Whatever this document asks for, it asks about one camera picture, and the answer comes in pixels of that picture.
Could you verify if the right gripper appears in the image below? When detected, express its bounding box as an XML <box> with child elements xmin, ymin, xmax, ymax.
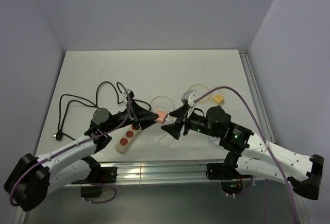
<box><xmin>160</xmin><ymin>104</ymin><xmax>221</xmax><ymax>140</ymax></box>

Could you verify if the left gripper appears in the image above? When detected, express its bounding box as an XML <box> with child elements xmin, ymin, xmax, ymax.
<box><xmin>104</xmin><ymin>99</ymin><xmax>159</xmax><ymax>133</ymax></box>

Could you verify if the pink charger plug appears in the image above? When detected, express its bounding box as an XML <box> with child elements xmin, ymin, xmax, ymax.
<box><xmin>154</xmin><ymin>110</ymin><xmax>168</xmax><ymax>124</ymax></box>

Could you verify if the beige red power strip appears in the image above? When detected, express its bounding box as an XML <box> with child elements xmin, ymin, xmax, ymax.
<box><xmin>114</xmin><ymin>125</ymin><xmax>142</xmax><ymax>154</ymax></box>

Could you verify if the yellow charger plug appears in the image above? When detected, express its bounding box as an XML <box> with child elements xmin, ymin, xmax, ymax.
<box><xmin>213</xmin><ymin>94</ymin><xmax>224</xmax><ymax>105</ymax></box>

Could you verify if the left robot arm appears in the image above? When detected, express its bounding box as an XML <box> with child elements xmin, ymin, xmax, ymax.
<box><xmin>4</xmin><ymin>100</ymin><xmax>159</xmax><ymax>212</ymax></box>

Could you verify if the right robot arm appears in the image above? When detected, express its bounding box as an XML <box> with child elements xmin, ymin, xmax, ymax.
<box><xmin>161</xmin><ymin>106</ymin><xmax>324</xmax><ymax>200</ymax></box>

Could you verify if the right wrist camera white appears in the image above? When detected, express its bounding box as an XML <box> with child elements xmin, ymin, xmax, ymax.
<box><xmin>181</xmin><ymin>90</ymin><xmax>196</xmax><ymax>110</ymax></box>

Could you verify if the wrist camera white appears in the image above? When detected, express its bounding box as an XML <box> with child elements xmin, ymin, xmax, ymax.
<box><xmin>181</xmin><ymin>90</ymin><xmax>196</xmax><ymax>110</ymax></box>
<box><xmin>121</xmin><ymin>89</ymin><xmax>135</xmax><ymax>105</ymax></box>

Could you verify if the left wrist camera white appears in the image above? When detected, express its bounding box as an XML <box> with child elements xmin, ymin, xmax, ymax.
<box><xmin>121</xmin><ymin>89</ymin><xmax>135</xmax><ymax>105</ymax></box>

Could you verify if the aluminium front rail frame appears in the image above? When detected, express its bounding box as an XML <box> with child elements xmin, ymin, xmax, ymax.
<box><xmin>25</xmin><ymin>161</ymin><xmax>261</xmax><ymax>186</ymax></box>

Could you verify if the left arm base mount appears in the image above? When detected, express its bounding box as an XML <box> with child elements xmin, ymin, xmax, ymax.
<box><xmin>80</xmin><ymin>167</ymin><xmax>117</xmax><ymax>204</ymax></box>

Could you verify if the black power strip cord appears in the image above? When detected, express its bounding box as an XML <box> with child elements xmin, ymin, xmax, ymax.
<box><xmin>51</xmin><ymin>80</ymin><xmax>124</xmax><ymax>141</ymax></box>

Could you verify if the aluminium right side rail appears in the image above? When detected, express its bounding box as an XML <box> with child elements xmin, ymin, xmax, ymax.
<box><xmin>238</xmin><ymin>50</ymin><xmax>276</xmax><ymax>144</ymax></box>

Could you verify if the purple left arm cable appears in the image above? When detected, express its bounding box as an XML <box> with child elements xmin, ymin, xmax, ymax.
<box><xmin>9</xmin><ymin>80</ymin><xmax>137</xmax><ymax>206</ymax></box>

